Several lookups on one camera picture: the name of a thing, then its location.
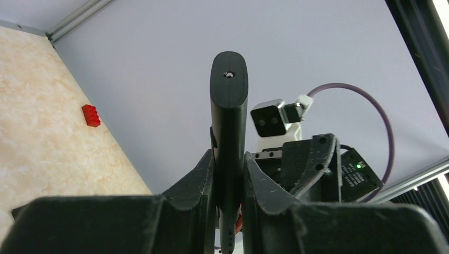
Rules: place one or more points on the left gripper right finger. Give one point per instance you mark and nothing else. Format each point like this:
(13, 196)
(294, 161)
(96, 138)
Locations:
(276, 222)

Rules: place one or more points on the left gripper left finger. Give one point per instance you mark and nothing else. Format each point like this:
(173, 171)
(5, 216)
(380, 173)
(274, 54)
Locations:
(180, 220)

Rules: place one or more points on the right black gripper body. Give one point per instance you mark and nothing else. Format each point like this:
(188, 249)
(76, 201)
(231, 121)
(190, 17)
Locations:
(310, 170)

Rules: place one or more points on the black remote control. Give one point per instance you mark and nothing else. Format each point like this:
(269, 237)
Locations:
(228, 95)

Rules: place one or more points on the black battery cover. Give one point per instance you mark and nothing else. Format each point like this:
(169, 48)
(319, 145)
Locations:
(16, 211)

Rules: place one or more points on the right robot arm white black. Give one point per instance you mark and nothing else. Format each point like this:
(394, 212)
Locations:
(358, 179)

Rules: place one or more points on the red block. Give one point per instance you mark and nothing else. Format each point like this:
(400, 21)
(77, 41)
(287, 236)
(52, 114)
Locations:
(91, 115)

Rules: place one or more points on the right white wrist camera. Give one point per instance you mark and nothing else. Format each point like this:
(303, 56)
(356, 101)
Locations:
(278, 122)

